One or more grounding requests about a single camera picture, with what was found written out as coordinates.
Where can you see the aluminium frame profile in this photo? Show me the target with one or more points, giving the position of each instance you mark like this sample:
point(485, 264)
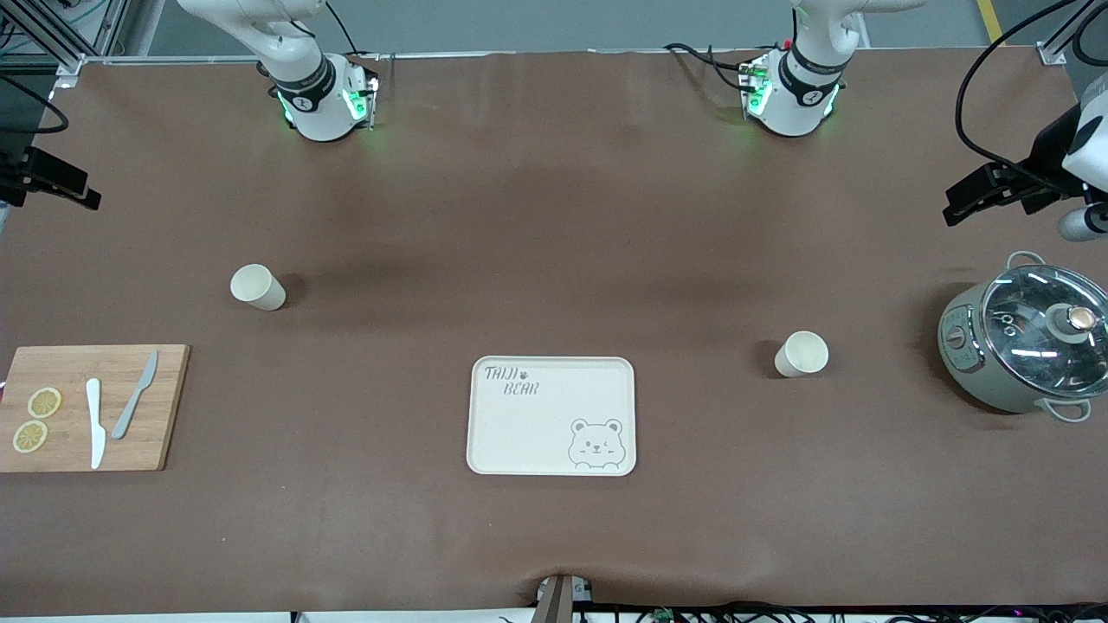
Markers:
point(43, 35)

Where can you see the cream bear print tray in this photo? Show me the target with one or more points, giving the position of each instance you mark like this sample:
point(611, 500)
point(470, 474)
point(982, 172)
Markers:
point(537, 433)

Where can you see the brown table cover mat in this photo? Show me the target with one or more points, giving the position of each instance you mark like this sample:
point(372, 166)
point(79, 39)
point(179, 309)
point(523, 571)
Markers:
point(554, 216)

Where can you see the wooden cutting board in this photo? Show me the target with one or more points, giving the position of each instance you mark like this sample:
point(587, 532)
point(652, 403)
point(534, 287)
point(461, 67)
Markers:
point(69, 363)

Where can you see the glass pot lid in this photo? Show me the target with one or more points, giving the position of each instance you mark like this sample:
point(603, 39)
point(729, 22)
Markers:
point(1039, 320)

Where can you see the lemon slice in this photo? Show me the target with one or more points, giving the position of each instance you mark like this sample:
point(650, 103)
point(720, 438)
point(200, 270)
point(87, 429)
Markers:
point(30, 436)
point(44, 402)

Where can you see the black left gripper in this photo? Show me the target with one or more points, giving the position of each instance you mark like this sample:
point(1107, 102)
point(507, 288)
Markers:
point(1049, 149)

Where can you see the metal table edge clamp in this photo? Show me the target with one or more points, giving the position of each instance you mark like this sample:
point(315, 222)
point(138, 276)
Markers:
point(561, 597)

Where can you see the grey-green electric cooking pot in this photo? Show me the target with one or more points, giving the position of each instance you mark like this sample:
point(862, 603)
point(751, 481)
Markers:
point(965, 363)

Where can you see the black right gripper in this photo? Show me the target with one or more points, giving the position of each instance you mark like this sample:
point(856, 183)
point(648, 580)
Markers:
point(17, 167)

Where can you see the white IKEA cup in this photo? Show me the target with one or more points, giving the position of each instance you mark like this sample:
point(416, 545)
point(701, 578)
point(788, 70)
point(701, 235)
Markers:
point(257, 285)
point(802, 354)

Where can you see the white plastic knife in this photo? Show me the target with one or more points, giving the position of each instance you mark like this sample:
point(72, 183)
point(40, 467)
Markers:
point(96, 428)

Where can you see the grey plastic knife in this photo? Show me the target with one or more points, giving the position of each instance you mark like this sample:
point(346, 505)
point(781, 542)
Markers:
point(130, 407)

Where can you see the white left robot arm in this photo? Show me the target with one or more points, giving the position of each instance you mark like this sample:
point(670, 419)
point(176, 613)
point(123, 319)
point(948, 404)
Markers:
point(801, 86)

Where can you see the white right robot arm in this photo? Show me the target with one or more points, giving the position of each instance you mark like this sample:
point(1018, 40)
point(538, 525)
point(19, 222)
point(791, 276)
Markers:
point(303, 86)

